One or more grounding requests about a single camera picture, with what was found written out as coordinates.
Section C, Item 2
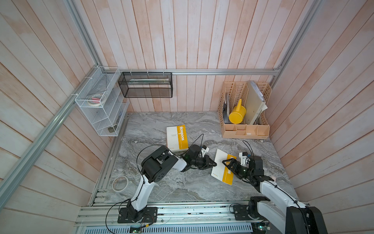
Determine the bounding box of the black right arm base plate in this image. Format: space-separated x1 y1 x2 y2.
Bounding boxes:
231 204 264 221

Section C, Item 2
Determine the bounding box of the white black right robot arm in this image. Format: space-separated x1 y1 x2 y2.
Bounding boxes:
222 156 327 234

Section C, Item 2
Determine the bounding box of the yellow plastic watering can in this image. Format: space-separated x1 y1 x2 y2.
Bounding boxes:
229 99 246 124

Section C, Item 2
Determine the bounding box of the beige folder in organizer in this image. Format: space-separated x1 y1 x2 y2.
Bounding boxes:
244 81 267 125

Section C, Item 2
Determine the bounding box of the horizontal aluminium wall rail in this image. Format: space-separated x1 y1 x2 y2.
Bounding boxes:
119 68 280 76

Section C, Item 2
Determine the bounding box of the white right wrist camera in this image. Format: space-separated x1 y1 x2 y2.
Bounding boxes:
239 152 250 167

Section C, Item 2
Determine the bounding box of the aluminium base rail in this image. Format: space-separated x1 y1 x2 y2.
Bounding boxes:
74 201 274 234

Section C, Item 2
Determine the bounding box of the tape roll on shelf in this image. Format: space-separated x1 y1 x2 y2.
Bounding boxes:
87 93 107 107

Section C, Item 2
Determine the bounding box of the white wire mesh shelf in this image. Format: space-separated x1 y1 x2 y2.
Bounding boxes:
75 66 129 137

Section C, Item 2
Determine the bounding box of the white tape roll on table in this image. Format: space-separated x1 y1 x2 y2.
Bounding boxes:
112 175 129 193

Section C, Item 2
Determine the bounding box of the black mesh wall basket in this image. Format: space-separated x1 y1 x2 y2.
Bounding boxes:
118 72 173 98

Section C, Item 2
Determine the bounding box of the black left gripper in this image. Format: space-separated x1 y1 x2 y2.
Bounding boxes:
191 154 217 170

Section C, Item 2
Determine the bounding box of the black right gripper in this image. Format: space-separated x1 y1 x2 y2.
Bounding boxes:
223 158 253 179

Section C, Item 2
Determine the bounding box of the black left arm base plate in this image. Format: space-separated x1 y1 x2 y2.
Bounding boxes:
117 207 158 224

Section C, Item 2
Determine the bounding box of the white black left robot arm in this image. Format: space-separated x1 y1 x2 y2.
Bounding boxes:
127 144 217 219

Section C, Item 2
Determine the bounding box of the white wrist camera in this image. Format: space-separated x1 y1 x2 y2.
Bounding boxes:
239 152 250 167
201 145 209 158

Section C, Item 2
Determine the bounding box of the grey book in organizer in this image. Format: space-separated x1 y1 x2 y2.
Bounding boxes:
223 93 231 124

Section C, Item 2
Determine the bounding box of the beige plastic desk organizer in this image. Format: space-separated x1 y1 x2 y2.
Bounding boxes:
218 82 272 139

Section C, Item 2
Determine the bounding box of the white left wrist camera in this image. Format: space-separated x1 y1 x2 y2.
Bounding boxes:
201 145 209 158

